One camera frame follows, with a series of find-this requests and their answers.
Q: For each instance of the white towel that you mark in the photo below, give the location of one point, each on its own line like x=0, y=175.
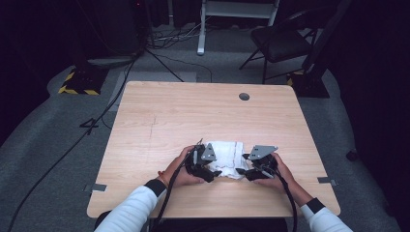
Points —
x=228, y=158

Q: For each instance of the black yellow striped stand base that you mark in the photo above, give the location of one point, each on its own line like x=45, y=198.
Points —
x=309, y=85
x=82, y=82

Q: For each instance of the grey round table grommet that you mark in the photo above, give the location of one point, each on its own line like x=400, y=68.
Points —
x=244, y=96

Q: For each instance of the person's right hand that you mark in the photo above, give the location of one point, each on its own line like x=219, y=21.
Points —
x=282, y=179

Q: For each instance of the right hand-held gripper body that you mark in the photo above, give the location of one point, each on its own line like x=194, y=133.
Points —
x=262, y=161

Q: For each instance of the black slanted stand column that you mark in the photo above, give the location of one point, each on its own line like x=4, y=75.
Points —
x=325, y=35

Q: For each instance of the grey tape piece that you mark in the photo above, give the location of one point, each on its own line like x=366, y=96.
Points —
x=327, y=180
x=96, y=187

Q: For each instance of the person's left hand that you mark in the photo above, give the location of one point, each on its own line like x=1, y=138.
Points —
x=179, y=174

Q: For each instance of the white desk frame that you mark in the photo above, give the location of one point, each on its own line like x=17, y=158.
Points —
x=235, y=9

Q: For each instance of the person's dark trouser legs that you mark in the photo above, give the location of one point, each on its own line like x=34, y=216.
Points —
x=225, y=225

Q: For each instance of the black folding chair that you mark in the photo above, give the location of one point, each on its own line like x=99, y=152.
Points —
x=280, y=45

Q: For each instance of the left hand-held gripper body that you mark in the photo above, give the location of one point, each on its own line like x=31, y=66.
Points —
x=201, y=159

